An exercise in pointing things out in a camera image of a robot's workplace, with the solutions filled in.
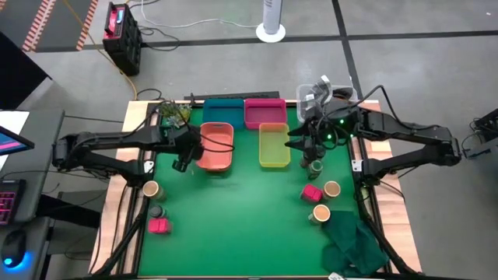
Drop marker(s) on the backlit keyboard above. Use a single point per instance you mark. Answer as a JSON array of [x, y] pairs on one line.
[[9, 202]]

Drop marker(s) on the grey desk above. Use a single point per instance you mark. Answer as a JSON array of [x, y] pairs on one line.
[[43, 128]]

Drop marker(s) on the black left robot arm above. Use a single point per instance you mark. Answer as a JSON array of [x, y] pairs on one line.
[[116, 138]]

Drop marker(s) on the yellow plastic bin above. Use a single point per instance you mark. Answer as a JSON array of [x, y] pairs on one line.
[[274, 149]]

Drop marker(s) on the clear plastic container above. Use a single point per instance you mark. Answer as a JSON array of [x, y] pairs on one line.
[[301, 102]]

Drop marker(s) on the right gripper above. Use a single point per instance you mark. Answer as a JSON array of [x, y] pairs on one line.
[[321, 134]]

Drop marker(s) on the black bar behind table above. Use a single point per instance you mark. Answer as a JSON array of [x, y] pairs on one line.
[[233, 95]]

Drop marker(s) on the dark green cloth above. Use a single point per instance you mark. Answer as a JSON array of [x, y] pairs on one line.
[[354, 241]]

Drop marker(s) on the white paper sheet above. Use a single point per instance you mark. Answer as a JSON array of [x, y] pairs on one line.
[[15, 118]]

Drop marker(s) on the green table mat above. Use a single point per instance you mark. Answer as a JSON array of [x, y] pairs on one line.
[[241, 218]]

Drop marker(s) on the small potted plant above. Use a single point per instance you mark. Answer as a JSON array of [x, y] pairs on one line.
[[175, 113]]

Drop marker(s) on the orange plastic bin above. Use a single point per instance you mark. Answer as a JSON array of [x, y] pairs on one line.
[[216, 153]]

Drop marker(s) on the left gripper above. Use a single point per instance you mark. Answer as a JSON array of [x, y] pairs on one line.
[[186, 142]]

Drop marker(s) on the white tower fan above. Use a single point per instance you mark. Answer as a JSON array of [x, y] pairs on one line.
[[272, 15]]

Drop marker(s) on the red device on crate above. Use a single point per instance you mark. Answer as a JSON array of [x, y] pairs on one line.
[[113, 23]]

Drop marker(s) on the black mouse blue light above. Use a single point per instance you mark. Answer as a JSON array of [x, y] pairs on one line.
[[13, 245]]

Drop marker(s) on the pink plastic bin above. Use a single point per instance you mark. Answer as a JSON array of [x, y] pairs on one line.
[[264, 114]]

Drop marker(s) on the green lid spice jar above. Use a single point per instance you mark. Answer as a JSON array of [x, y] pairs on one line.
[[156, 212], [316, 167]]

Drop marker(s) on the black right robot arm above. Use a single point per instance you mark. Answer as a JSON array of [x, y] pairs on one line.
[[408, 124]]

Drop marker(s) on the dark panel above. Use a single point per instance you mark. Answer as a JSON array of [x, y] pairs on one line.
[[19, 74]]

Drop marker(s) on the blue plastic bin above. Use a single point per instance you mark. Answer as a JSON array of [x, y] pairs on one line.
[[223, 113]]

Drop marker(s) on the red black power box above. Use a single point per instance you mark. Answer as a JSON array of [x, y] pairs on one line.
[[126, 48]]

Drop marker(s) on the computer monitor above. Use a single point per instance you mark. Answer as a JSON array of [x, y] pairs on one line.
[[11, 142]]

